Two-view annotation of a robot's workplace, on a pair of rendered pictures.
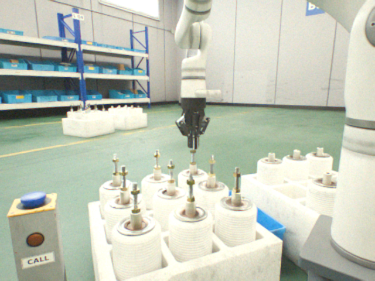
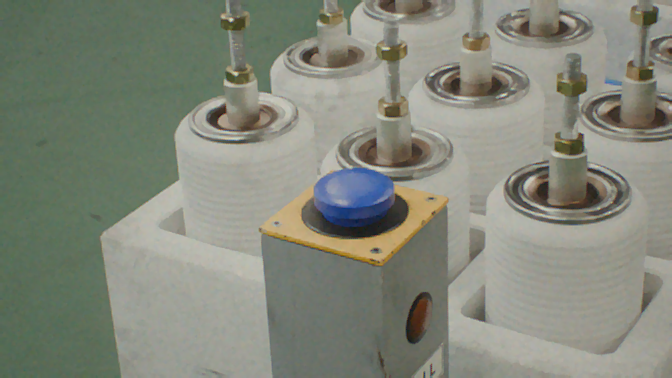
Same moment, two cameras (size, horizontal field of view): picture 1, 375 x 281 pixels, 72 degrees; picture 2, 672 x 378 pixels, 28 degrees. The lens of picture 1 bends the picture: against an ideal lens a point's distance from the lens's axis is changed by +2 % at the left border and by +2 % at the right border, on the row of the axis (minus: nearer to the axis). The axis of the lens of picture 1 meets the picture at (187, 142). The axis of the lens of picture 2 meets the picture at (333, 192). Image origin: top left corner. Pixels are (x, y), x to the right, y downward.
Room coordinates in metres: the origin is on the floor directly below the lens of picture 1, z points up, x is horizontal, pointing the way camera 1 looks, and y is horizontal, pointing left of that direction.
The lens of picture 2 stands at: (-0.05, 0.60, 0.64)
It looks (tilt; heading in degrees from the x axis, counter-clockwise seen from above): 29 degrees down; 327
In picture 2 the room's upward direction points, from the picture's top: 3 degrees counter-clockwise
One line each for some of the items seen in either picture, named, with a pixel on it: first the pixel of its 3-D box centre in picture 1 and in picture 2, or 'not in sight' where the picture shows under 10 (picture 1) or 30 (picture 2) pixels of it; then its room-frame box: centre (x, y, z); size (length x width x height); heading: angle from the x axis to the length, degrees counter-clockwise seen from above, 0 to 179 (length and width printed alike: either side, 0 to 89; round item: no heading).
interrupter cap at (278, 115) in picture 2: (116, 184); (243, 118); (0.68, 0.20, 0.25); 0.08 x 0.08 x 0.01
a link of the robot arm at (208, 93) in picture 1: (197, 86); not in sight; (0.76, -0.03, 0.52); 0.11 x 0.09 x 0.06; 42
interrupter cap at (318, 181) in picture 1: (326, 182); not in sight; (0.69, -0.39, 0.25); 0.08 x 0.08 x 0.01
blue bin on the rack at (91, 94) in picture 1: (88, 95); not in sight; (5.50, 2.11, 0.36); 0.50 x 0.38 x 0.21; 54
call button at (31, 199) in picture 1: (33, 200); (354, 202); (0.43, 0.28, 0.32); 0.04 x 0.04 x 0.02
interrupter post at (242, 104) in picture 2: (116, 180); (242, 101); (0.68, 0.20, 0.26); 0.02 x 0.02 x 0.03
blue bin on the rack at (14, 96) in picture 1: (13, 96); not in sight; (4.40, 2.94, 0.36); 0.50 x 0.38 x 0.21; 54
